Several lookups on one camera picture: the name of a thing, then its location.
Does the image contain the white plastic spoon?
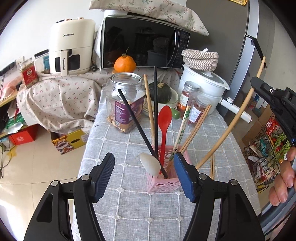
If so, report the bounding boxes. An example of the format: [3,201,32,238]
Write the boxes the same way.
[139,153,161,176]

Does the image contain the wooden chopstick one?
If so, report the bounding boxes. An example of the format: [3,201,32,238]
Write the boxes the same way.
[195,56,266,170]

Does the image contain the red plastic spoon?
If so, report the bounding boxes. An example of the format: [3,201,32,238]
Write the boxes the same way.
[158,105,172,165]

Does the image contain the black chopstick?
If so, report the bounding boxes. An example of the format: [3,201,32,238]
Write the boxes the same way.
[154,66,158,159]
[118,89,168,179]

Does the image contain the right human hand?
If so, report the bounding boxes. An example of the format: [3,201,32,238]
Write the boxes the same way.
[268,147,295,206]

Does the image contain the wooden chopstick two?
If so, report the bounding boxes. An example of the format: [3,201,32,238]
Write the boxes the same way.
[210,155,214,179]

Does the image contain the pink perforated utensil basket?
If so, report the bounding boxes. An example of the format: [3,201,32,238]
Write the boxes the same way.
[146,145,193,194]

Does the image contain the leaning wooden chopstick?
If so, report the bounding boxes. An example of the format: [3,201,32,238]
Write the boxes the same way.
[180,105,212,154]

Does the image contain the green vegetables bunch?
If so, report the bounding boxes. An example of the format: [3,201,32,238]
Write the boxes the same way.
[273,133,291,162]

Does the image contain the grey checked tablecloth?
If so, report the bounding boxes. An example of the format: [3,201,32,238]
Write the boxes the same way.
[71,90,262,241]

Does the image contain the yellow cardboard box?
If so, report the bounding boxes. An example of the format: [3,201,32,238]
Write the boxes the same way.
[50,130,88,155]

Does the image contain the green printed wrapped chopsticks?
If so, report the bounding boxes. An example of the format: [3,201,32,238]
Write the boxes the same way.
[172,105,191,155]

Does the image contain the purple label glass jar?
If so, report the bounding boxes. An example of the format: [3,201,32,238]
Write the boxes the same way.
[103,72,145,133]

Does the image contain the small green fruit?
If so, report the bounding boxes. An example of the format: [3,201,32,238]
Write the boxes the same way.
[171,108,181,120]

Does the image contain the white electric cooking pot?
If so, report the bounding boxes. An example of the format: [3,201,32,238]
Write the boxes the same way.
[177,64,240,114]

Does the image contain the white ceramic bowl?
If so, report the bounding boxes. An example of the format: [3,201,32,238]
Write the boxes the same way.
[142,88,179,116]

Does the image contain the red label plastic jar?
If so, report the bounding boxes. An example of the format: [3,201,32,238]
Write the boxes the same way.
[188,94,211,126]

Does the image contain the grey refrigerator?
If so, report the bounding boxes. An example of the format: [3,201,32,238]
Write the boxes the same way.
[186,1,274,106]

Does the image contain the floral table cloth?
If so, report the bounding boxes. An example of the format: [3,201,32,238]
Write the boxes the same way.
[16,68,181,135]

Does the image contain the red box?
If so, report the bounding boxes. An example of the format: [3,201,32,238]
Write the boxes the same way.
[9,124,39,146]

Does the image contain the dark green pumpkin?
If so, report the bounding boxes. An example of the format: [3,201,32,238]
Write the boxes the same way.
[149,82,172,104]

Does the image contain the wooden chopstick in basket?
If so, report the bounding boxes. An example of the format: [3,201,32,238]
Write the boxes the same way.
[144,74,155,146]

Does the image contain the orange tangerine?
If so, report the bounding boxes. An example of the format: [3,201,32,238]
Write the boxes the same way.
[114,49,137,73]

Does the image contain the red label spice jar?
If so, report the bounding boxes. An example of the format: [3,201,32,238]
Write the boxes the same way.
[20,58,38,89]

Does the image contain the cream air fryer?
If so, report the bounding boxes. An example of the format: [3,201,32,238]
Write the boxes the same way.
[49,18,95,77]

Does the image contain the black microwave oven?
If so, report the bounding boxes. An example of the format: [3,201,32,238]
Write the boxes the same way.
[100,15,191,69]

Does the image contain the floral cloth cover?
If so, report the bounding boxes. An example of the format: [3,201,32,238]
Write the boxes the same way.
[90,0,209,36]

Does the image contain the black wire rack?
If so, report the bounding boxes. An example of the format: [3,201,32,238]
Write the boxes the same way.
[243,114,287,192]

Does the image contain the woven rope basket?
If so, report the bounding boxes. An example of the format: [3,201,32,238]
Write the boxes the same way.
[181,49,219,72]

